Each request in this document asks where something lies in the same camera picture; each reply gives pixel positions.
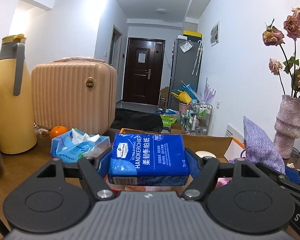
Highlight white round sponge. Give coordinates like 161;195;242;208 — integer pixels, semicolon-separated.
196;151;216;158

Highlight purple knitted pouch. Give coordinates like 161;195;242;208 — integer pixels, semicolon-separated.
229;116;286;176

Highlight blue handkerchief tissue pack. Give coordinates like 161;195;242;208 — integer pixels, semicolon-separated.
108;134;190;186

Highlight pink satin scrunchie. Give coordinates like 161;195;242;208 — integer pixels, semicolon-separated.
216;178;232;188

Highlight red cardboard box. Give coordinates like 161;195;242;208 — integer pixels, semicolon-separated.
120;134;244;195

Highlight pink textured vase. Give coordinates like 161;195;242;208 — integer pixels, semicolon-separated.
274;95;300;159

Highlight orange fruit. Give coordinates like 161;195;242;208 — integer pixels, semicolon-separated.
49;126;68;140

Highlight pink ribbed suitcase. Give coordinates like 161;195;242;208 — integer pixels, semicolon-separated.
31;57;117;134

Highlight yellow thermos jug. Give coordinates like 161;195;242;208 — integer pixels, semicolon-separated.
0;34;37;155

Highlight grey refrigerator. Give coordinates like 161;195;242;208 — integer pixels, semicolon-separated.
168;39;200;110

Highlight dark entrance door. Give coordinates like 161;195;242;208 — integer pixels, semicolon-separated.
122;37;165;105

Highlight dried pink roses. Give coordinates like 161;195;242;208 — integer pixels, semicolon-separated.
262;7;300;103

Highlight wire storage rack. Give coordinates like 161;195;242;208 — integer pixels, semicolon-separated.
185;103;213;136

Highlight white wall panel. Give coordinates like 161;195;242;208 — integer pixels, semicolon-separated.
210;21;220;47

